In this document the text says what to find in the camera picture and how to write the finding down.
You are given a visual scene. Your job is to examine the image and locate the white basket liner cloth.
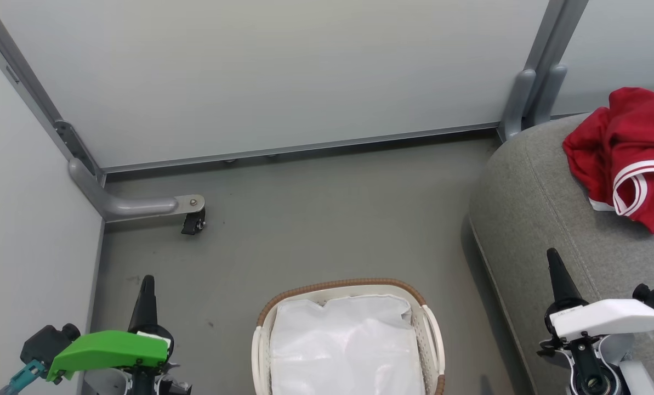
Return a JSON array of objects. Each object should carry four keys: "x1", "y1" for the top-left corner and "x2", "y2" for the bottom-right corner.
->
[{"x1": 269, "y1": 294, "x2": 428, "y2": 395}]

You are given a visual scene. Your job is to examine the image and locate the teal left cable connector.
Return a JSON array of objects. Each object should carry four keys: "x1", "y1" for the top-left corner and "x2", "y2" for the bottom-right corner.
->
[{"x1": 0, "y1": 359, "x2": 48, "y2": 395}]

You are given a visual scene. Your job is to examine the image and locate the grey partition post with bracket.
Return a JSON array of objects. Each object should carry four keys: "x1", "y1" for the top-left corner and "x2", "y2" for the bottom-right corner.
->
[{"x1": 0, "y1": 0, "x2": 107, "y2": 184}]

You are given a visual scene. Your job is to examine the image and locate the grey metal partition foot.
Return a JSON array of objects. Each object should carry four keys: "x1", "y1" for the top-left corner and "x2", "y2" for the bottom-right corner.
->
[{"x1": 67, "y1": 157, "x2": 207, "y2": 223}]

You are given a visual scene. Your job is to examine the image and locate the red garment with white trim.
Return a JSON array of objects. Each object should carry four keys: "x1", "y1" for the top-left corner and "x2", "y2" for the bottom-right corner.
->
[{"x1": 562, "y1": 107, "x2": 654, "y2": 237}]

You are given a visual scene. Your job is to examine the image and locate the grey fabric sofa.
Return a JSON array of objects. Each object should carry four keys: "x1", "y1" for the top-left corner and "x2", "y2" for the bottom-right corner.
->
[{"x1": 468, "y1": 100, "x2": 654, "y2": 395}]

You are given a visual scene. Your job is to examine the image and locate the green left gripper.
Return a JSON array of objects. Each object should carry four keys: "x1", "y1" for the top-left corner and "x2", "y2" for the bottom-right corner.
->
[{"x1": 46, "y1": 275, "x2": 170, "y2": 383}]

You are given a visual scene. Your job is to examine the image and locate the white laundry basket brown rim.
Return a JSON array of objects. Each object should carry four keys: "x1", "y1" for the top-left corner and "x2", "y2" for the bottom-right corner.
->
[{"x1": 251, "y1": 278, "x2": 447, "y2": 395}]

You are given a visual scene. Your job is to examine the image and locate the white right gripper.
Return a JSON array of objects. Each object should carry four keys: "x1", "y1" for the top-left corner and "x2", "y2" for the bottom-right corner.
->
[{"x1": 545, "y1": 247, "x2": 654, "y2": 341}]

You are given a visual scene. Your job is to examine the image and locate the grey partition bottom rail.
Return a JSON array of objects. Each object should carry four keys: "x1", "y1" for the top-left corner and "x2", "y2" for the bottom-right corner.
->
[{"x1": 103, "y1": 123, "x2": 501, "y2": 174}]

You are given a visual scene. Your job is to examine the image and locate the black caster wheel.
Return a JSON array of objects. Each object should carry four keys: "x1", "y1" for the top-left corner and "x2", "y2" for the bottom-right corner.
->
[{"x1": 181, "y1": 210, "x2": 207, "y2": 236}]

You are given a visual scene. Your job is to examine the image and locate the grey partition post twin feet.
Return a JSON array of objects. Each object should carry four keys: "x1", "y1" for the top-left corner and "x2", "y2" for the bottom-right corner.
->
[{"x1": 496, "y1": 0, "x2": 590, "y2": 144}]

